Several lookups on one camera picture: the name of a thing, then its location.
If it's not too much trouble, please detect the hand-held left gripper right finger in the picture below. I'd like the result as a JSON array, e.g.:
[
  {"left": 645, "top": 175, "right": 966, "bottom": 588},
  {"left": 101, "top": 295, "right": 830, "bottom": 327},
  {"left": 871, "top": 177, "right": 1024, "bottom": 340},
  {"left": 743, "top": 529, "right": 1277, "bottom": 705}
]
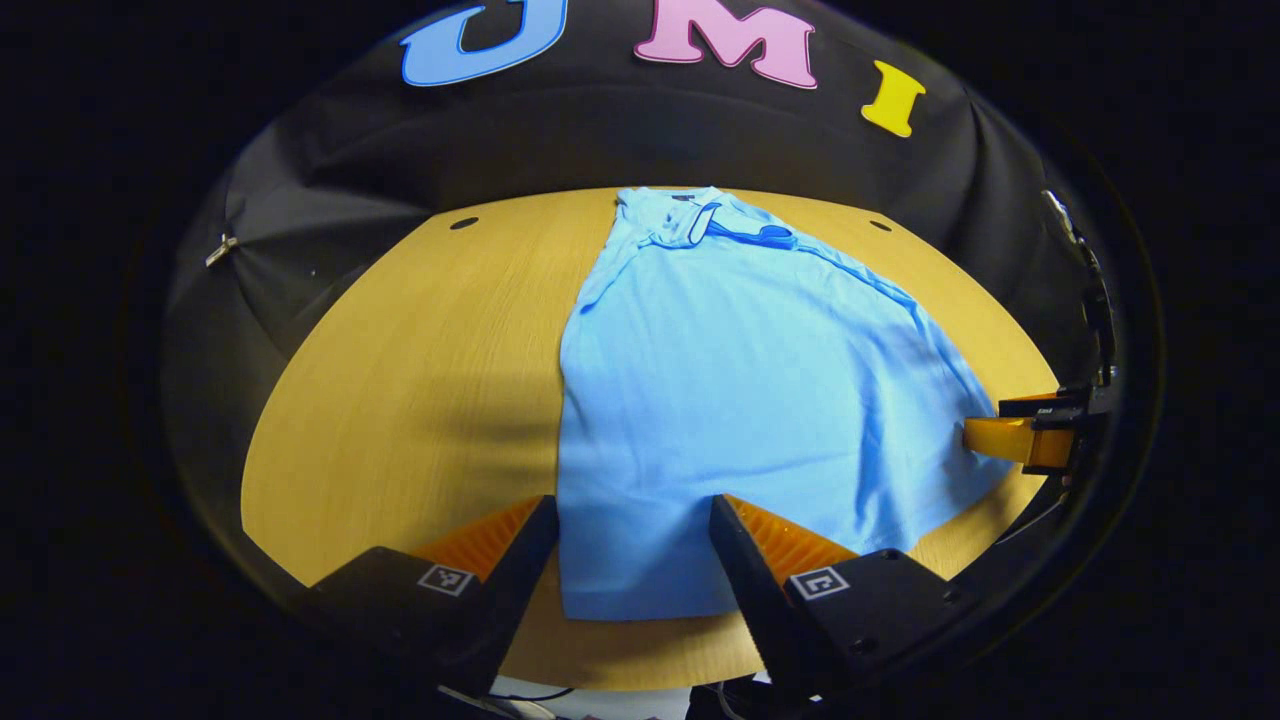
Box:
[{"left": 708, "top": 492, "right": 986, "bottom": 706}]

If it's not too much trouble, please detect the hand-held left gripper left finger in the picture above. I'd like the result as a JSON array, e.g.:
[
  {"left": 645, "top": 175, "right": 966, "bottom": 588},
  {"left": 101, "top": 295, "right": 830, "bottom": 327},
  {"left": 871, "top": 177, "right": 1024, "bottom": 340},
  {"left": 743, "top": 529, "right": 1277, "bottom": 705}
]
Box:
[{"left": 288, "top": 494, "right": 561, "bottom": 701}]

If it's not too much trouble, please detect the black backdrop cloth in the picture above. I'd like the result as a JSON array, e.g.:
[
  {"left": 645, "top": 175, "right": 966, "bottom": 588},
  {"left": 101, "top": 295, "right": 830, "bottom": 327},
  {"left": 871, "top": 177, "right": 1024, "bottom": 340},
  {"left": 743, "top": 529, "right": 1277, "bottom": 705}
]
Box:
[{"left": 160, "top": 0, "right": 1106, "bottom": 581}]

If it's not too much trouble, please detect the light blue T-shirt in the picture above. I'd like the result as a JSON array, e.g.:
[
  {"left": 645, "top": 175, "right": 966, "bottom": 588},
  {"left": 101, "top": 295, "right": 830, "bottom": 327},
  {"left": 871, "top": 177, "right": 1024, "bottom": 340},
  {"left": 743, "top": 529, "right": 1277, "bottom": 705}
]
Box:
[{"left": 555, "top": 186, "right": 1016, "bottom": 623}]

